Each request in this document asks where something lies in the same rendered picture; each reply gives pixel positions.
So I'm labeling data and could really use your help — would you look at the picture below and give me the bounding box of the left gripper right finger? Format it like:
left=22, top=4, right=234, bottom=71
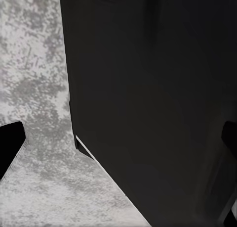
left=221, top=121, right=237, bottom=161

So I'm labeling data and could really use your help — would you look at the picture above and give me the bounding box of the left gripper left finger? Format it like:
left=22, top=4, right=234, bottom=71
left=0, top=121, right=26, bottom=181

